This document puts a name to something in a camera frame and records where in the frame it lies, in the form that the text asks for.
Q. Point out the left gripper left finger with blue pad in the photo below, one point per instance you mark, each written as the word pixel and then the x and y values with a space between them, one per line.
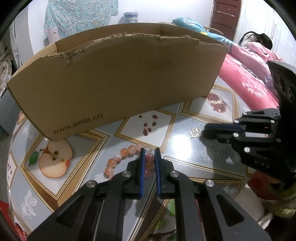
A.
pixel 96 210

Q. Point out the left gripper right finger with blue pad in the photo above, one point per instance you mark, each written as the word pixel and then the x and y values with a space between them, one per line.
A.
pixel 203 211

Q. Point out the red floral quilt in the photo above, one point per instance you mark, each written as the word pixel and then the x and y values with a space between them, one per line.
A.
pixel 247 86

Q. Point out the brown cardboard box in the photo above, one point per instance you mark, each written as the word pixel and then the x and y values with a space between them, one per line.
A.
pixel 103 75

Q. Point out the brown wooden door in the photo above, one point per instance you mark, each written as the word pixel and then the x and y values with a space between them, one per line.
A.
pixel 225 16

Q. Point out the blue water bottle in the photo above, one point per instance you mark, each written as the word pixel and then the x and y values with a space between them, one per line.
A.
pixel 130 17

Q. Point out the teal floral hanging cloth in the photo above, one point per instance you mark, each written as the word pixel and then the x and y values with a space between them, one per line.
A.
pixel 74 16

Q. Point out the teal blue pillow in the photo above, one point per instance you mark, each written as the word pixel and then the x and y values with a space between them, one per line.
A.
pixel 197 27

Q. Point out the wooden chair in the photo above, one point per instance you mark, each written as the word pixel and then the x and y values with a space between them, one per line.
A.
pixel 213 30

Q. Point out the sleeping person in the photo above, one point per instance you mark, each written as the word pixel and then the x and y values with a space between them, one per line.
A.
pixel 252 36

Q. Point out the red paper bag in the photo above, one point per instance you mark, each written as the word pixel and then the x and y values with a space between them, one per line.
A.
pixel 4 207

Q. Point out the white cylinder appliance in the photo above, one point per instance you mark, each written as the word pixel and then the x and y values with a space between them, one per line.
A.
pixel 53 35

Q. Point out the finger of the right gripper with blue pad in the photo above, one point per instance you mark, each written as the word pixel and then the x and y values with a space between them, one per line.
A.
pixel 224 127
pixel 219 136

